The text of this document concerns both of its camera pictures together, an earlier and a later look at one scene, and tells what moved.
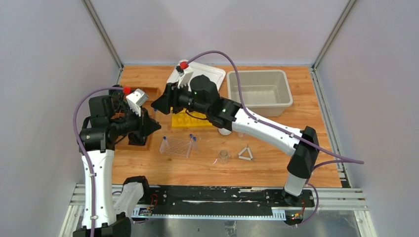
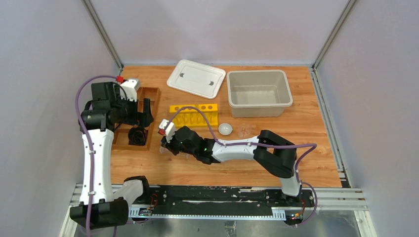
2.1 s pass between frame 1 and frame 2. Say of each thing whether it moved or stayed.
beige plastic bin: stayed
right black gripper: moved
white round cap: stayed
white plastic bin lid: stayed
